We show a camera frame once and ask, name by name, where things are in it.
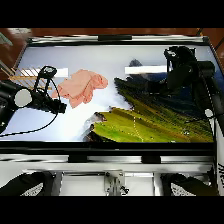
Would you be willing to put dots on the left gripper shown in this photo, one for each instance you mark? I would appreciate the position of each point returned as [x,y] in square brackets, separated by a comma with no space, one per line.
[58,107]

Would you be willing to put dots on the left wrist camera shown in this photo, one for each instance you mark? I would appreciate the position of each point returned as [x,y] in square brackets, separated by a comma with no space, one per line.
[48,70]

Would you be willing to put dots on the pink garment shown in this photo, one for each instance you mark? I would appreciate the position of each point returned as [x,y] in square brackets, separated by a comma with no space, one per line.
[83,86]

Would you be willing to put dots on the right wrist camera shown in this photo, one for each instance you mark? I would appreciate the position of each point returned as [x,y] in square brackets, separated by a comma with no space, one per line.
[171,53]

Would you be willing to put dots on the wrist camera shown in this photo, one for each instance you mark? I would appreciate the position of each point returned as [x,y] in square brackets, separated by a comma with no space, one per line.
[48,70]
[171,53]

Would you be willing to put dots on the silver frame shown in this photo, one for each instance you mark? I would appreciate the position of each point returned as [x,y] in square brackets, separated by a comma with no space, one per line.
[100,166]

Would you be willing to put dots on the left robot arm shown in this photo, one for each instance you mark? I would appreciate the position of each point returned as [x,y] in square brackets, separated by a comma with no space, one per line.
[22,98]

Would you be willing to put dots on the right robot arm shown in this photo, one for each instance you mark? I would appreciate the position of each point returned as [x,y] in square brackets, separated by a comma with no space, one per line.
[196,78]

